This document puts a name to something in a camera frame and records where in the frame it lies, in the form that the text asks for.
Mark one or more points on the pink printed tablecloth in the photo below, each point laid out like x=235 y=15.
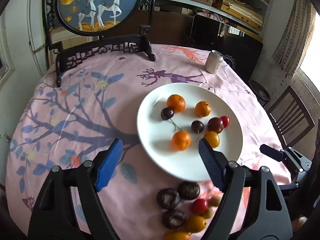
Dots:
x=97 y=102

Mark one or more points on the dark cherry with stem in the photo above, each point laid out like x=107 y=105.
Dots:
x=167 y=114

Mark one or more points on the dark red plum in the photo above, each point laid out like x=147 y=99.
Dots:
x=215 y=125

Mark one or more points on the round deer screen ornament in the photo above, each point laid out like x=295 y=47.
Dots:
x=97 y=19

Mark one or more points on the white oval plate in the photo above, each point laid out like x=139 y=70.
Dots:
x=155 y=134

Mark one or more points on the smooth orange fruit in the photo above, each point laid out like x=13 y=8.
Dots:
x=177 y=235

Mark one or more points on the yellow orange round fruit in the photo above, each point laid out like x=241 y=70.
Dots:
x=212 y=138

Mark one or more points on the dark wooden chair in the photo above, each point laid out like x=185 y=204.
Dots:
x=290 y=118

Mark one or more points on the white beverage can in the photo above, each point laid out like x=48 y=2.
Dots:
x=213 y=62

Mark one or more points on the large bumpy orange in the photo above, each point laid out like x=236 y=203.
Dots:
x=181 y=141

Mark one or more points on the beige window curtain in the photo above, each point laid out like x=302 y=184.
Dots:
x=296 y=38

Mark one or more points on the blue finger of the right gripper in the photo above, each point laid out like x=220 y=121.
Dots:
x=272 y=153

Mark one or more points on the red cherry tomato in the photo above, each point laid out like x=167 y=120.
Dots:
x=225 y=121
x=199 y=206

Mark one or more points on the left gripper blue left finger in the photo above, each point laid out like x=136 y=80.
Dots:
x=105 y=163

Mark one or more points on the wall shelf with books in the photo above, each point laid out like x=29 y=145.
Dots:
x=215 y=2

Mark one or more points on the small mandarin orange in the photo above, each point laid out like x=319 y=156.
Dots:
x=176 y=103

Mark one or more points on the tan longan fruit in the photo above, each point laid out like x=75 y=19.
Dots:
x=208 y=213
x=215 y=200

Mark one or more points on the round black stool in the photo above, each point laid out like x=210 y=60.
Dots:
x=260 y=92

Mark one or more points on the greenish yellow round fruit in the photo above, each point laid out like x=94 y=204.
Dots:
x=195 y=224

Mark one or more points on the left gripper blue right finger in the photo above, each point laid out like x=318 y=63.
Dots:
x=215 y=163

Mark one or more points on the mandarin with stem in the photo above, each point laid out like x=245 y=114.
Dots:
x=203 y=109

